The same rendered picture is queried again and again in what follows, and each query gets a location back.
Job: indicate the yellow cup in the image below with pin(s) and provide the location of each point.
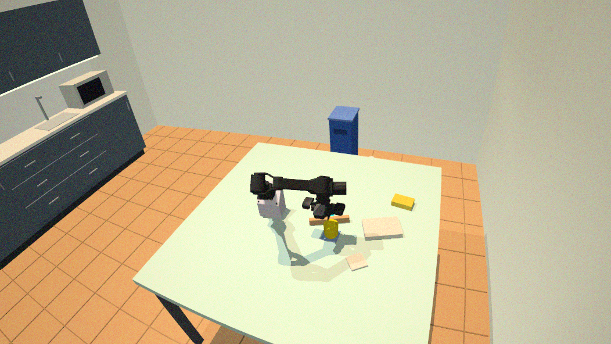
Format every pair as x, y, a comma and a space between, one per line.
331, 228

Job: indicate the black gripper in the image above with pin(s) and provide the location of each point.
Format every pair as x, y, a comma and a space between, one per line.
336, 209

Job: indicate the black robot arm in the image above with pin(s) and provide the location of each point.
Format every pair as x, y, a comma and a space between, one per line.
322, 186

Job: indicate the yellow rectangular block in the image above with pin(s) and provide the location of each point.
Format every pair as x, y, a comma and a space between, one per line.
403, 202

